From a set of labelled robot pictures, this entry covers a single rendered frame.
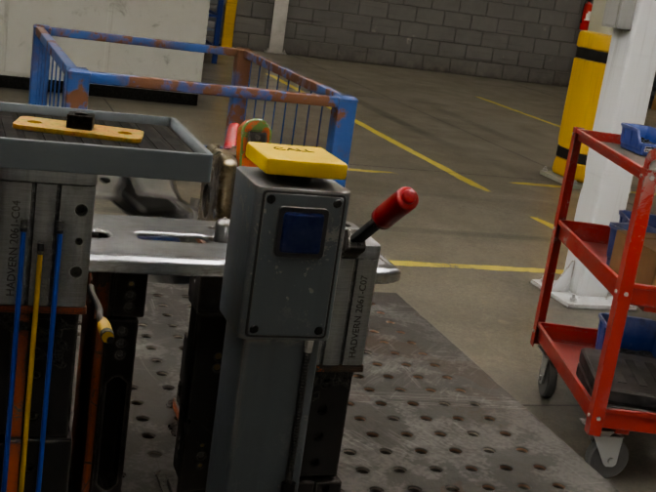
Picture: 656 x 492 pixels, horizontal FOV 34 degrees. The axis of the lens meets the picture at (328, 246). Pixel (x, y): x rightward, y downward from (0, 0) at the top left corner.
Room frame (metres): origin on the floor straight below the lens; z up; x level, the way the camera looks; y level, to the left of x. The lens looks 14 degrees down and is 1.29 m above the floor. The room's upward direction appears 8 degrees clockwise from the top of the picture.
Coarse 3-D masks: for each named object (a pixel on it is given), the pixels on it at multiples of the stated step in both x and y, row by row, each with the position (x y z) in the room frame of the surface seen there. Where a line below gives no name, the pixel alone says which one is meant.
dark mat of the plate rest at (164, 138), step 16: (0, 112) 0.74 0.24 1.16; (16, 112) 0.75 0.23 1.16; (0, 128) 0.69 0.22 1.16; (128, 128) 0.76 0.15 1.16; (144, 128) 0.77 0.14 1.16; (160, 128) 0.78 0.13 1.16; (112, 144) 0.69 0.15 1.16; (128, 144) 0.69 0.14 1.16; (144, 144) 0.70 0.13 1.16; (160, 144) 0.71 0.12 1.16; (176, 144) 0.72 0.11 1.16
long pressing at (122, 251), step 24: (96, 216) 1.11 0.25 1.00; (120, 216) 1.12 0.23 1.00; (96, 240) 1.02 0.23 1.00; (120, 240) 1.03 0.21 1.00; (144, 240) 1.04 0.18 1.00; (96, 264) 0.95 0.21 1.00; (120, 264) 0.96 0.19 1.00; (144, 264) 0.97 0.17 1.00; (168, 264) 0.98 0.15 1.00; (192, 264) 0.98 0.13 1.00; (216, 264) 0.99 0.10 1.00; (384, 264) 1.09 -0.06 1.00
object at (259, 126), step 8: (248, 120) 1.24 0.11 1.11; (256, 120) 1.24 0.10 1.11; (264, 120) 1.24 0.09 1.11; (240, 128) 1.24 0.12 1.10; (248, 128) 1.23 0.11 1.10; (256, 128) 1.24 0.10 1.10; (264, 128) 1.24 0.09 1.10; (240, 136) 1.23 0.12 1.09; (248, 136) 1.23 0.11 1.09; (256, 136) 1.23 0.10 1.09; (264, 136) 1.23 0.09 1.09; (240, 144) 1.23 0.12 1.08; (240, 152) 1.23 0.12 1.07; (240, 160) 1.22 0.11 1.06; (248, 160) 1.23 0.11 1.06
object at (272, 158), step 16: (256, 144) 0.77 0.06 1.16; (272, 144) 0.78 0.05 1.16; (288, 144) 0.79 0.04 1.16; (256, 160) 0.75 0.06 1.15; (272, 160) 0.72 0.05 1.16; (288, 160) 0.73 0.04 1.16; (304, 160) 0.73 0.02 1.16; (320, 160) 0.74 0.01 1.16; (336, 160) 0.75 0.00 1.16; (288, 176) 0.75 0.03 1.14; (304, 176) 0.73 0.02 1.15; (320, 176) 0.74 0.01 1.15; (336, 176) 0.74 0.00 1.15
